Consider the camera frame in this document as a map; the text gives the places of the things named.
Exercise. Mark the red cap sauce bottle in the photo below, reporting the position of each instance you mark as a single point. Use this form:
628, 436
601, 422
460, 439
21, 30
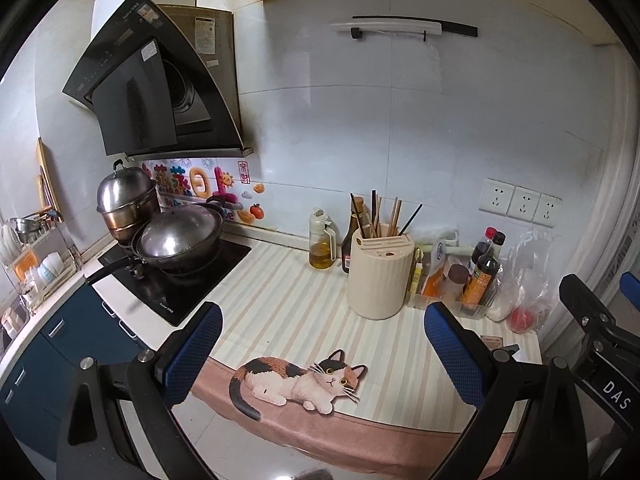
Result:
482, 250

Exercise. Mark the colourful wall stickers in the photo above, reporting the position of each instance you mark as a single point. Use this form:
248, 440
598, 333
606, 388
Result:
200, 180

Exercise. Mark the cream utensil holder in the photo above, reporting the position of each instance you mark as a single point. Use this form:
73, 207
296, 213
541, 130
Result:
380, 280

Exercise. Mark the striped counter mat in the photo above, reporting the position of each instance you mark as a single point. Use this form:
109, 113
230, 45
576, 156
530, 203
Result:
290, 310

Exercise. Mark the dark sauce bottle brown cap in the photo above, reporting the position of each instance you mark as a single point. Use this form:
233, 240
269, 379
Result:
350, 250

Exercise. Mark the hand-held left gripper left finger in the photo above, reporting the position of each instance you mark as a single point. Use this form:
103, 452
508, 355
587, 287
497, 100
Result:
197, 350

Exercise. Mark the black range hood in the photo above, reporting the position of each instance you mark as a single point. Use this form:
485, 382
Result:
145, 85

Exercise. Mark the oil dispenser bottle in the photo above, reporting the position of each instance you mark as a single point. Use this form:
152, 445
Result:
322, 245

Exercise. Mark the cat shaped mat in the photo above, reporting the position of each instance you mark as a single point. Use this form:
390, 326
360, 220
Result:
295, 385

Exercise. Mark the black cap sauce bottle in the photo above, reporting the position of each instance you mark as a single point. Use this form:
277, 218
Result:
482, 280

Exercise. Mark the small jar brown cap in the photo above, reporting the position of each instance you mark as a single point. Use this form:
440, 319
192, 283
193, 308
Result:
457, 280

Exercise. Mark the wooden cutting board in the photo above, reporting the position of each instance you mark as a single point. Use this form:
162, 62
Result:
46, 175

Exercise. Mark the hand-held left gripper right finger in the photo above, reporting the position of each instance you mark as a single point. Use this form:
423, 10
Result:
452, 350

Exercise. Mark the metal dish rack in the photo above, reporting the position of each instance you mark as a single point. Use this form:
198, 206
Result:
35, 265

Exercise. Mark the steel wok with lid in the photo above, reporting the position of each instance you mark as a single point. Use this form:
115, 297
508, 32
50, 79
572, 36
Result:
180, 237

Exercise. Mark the wall knife rack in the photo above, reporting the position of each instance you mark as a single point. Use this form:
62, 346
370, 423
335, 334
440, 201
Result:
400, 26

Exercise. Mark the clear plastic tray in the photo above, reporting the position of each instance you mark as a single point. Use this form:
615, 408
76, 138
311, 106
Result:
440, 307

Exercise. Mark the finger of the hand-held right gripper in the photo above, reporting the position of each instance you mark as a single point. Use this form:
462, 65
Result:
590, 310
632, 287

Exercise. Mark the red tomato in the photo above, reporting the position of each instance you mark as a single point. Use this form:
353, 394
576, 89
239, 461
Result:
521, 320

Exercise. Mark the steel steamer pot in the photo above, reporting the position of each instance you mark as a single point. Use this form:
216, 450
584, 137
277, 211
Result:
127, 200

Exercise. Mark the black chopstick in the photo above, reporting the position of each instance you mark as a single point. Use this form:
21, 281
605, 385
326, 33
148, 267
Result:
411, 219

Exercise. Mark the blue kitchen cabinet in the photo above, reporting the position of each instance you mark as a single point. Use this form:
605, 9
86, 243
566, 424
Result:
65, 340

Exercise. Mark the orange seasoning packet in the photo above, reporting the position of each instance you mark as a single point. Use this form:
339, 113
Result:
434, 270

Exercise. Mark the small paper card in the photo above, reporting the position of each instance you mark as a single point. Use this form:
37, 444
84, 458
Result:
491, 339

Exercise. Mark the white wall socket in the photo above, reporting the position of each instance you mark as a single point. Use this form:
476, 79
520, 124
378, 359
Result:
496, 196
524, 203
547, 210

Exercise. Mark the dark brown chopstick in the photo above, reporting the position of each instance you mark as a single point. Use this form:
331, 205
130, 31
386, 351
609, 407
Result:
374, 215
356, 212
365, 222

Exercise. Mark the clear plastic bag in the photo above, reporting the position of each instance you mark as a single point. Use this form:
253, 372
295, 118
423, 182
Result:
525, 270

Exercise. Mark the yellow green tube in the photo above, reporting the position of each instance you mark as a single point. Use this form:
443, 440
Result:
416, 272

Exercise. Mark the black induction cooktop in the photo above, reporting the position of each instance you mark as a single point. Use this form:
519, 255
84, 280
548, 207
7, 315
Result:
200, 270

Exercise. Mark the white window frame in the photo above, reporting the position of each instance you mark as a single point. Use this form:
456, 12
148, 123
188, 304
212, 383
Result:
617, 170

